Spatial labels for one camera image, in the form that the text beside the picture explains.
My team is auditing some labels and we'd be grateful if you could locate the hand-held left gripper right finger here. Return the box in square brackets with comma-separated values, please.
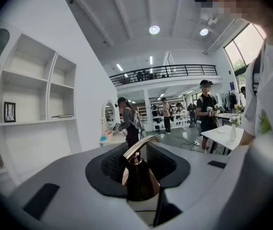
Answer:
[146, 142, 191, 189]

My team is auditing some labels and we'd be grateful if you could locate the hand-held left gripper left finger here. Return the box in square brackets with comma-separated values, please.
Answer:
[85, 142, 130, 198]

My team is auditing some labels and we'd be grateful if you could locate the person's right forearm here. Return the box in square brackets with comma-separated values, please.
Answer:
[239, 130, 256, 146]

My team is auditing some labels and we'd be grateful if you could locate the white ornate dressing table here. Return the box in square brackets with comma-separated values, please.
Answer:
[99, 130, 127, 148]

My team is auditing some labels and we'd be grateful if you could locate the white oval vanity mirror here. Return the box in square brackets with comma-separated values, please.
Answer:
[101, 100, 116, 129]

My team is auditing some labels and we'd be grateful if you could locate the white vase with flowers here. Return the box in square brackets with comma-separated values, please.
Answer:
[229, 115, 241, 142]

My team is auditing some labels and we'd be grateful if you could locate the white shelf unit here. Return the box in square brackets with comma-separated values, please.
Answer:
[0, 24, 83, 196]

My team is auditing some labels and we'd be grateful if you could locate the clothes rack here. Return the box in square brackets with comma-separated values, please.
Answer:
[224, 91, 238, 112]

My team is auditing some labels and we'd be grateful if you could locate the black balcony railing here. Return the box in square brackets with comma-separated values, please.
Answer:
[109, 64, 218, 87]

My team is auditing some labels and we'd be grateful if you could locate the black framed picture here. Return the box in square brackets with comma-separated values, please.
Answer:
[3, 101, 16, 123]

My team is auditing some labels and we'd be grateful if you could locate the large window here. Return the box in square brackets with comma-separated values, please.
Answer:
[224, 23, 268, 91]

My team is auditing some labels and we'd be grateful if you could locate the black backpack strap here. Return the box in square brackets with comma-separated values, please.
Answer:
[251, 49, 264, 96]

